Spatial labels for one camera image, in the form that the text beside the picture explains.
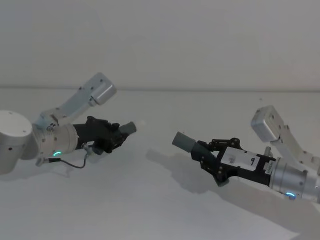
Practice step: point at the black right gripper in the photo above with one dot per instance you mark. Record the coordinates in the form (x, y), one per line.
(245, 162)

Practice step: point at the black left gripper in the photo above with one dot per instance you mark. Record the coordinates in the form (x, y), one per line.
(97, 132)

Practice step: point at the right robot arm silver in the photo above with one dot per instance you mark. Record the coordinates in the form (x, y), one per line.
(291, 175)

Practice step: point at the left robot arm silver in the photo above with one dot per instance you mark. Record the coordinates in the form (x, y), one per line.
(47, 140)

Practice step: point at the white table cloth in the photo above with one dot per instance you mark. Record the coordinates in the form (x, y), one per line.
(140, 195)

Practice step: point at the white curtain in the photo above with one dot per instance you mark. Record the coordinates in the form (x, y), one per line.
(160, 42)

